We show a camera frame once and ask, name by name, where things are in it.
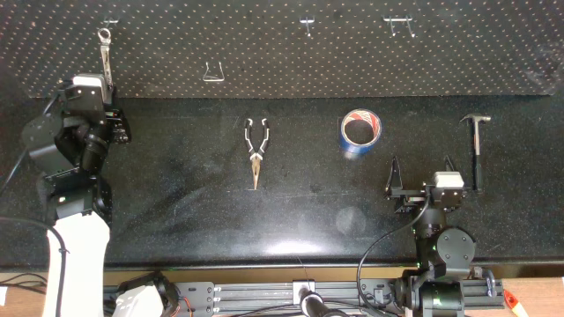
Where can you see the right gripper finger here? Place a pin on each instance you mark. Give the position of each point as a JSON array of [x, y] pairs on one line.
[[395, 178], [449, 165]]

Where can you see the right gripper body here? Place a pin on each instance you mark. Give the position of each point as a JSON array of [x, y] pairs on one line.
[[407, 193]]

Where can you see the black and white pliers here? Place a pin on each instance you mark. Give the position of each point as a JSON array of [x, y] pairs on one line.
[[256, 165]]

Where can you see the wrench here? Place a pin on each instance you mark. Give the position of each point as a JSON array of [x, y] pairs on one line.
[[105, 55]]

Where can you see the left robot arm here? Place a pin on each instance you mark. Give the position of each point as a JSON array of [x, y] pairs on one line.
[[81, 246]]

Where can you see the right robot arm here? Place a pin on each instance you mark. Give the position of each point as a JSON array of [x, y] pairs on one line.
[[445, 251]]

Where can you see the black pegboard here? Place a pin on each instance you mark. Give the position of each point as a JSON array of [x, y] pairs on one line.
[[282, 53]]

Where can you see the hammer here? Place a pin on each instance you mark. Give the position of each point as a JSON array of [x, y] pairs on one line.
[[476, 136]]

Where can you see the roll of blue tape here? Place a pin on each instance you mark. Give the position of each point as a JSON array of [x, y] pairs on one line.
[[352, 148]]

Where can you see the red and cream object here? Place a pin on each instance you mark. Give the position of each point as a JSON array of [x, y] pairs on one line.
[[513, 301]]

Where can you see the double metal hook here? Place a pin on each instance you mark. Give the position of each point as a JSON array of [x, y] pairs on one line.
[[398, 19]]

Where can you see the white tag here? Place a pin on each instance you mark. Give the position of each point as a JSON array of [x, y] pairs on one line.
[[2, 296]]

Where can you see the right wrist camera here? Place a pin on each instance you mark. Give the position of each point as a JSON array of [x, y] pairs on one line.
[[447, 179]]

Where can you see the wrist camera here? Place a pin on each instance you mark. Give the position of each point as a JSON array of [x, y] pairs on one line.
[[88, 80], [447, 179]]

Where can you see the mounting rail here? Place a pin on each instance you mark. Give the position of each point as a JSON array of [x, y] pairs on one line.
[[264, 292]]

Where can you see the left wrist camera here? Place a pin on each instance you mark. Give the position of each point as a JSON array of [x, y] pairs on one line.
[[88, 80]]

